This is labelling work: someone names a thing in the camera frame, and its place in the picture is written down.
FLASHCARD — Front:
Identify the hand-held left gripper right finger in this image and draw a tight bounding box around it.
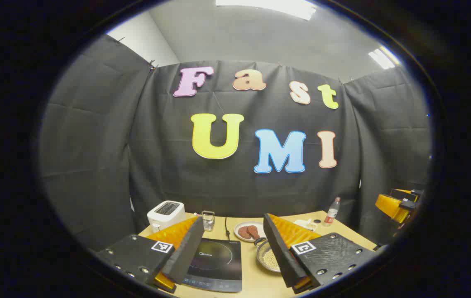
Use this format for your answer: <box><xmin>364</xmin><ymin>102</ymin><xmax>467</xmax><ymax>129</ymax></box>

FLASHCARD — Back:
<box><xmin>263</xmin><ymin>213</ymin><xmax>378</xmax><ymax>294</ymax></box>

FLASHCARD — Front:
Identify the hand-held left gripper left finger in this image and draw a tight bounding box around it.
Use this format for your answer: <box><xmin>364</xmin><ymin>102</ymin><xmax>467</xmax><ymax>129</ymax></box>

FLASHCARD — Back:
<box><xmin>95</xmin><ymin>216</ymin><xmax>205</xmax><ymax>293</ymax></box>

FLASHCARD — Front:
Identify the stainless steel pot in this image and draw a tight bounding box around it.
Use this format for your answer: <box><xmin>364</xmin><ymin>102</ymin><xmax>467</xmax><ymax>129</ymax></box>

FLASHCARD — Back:
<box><xmin>254</xmin><ymin>237</ymin><xmax>281</xmax><ymax>274</ymax></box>

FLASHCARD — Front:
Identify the black induction cooktop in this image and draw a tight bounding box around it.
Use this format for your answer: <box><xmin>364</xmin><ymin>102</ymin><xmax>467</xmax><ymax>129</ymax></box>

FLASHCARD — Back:
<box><xmin>182</xmin><ymin>238</ymin><xmax>243</xmax><ymax>293</ymax></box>

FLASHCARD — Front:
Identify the pile of soybeans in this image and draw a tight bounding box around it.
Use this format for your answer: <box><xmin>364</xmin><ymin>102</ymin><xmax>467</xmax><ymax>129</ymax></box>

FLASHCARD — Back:
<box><xmin>262</xmin><ymin>248</ymin><xmax>280</xmax><ymax>270</ymax></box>

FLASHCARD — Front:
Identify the white divided dish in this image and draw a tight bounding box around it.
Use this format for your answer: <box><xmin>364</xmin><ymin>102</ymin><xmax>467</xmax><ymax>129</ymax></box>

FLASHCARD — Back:
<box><xmin>294</xmin><ymin>218</ymin><xmax>318</xmax><ymax>231</ymax></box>

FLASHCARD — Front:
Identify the white round plate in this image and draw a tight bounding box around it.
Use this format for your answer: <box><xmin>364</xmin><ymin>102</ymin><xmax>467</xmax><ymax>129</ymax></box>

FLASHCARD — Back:
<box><xmin>234</xmin><ymin>221</ymin><xmax>267</xmax><ymax>243</ymax></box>

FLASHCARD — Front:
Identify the clear water bottle red label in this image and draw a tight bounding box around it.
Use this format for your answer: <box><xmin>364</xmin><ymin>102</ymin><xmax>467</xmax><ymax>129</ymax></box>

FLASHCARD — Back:
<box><xmin>323</xmin><ymin>197</ymin><xmax>341</xmax><ymax>227</ymax></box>

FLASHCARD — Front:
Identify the black backdrop cloth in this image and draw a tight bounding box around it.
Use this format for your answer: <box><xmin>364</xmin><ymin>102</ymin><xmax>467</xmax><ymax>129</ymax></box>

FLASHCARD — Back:
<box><xmin>39</xmin><ymin>35</ymin><xmax>432</xmax><ymax>251</ymax></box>

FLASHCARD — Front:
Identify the ceiling light panel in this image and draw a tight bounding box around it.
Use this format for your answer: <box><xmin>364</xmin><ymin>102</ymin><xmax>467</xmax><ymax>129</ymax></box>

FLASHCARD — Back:
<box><xmin>368</xmin><ymin>46</ymin><xmax>402</xmax><ymax>70</ymax></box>
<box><xmin>216</xmin><ymin>0</ymin><xmax>317</xmax><ymax>21</ymax></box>

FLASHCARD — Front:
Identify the wire mesh holder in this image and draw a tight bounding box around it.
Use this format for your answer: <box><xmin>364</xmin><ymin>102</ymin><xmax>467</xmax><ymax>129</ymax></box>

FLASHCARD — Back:
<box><xmin>201</xmin><ymin>210</ymin><xmax>216</xmax><ymax>231</ymax></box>

